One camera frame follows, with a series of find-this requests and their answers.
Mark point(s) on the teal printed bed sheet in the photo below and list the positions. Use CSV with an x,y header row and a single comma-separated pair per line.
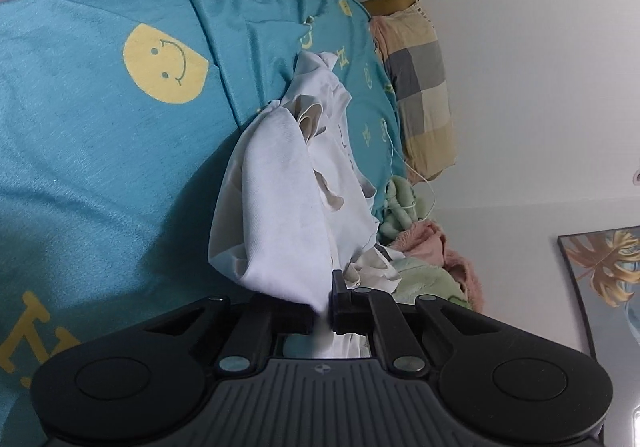
x,y
100,152

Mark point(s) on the pink fleece cloth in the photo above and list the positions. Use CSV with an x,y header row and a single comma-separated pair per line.
x,y
425,239

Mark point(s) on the plaid pillow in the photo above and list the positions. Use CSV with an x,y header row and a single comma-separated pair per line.
x,y
425,92

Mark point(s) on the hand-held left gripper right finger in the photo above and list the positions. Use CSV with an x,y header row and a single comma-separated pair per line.
x,y
338,298

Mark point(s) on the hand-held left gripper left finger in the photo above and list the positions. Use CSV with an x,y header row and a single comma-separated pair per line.
x,y
295,320

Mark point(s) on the white t-shirt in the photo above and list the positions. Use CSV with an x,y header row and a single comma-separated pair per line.
x,y
280,187

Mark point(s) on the framed leaf wall picture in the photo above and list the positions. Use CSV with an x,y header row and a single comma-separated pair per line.
x,y
607,277

